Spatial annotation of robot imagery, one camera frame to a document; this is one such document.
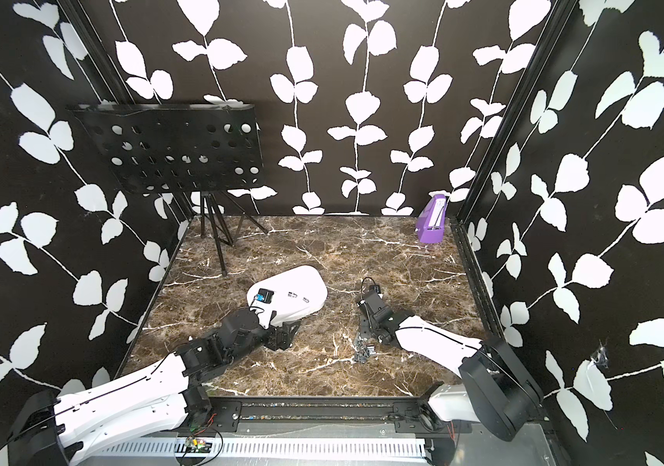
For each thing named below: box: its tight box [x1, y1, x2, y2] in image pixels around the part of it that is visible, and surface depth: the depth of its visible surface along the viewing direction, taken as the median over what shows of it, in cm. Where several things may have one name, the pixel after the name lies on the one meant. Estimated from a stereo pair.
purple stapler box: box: [416, 194, 447, 244], surface depth 112 cm
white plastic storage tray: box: [246, 265, 329, 330], surface depth 97 cm
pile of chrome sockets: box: [351, 332, 377, 365], surface depth 88 cm
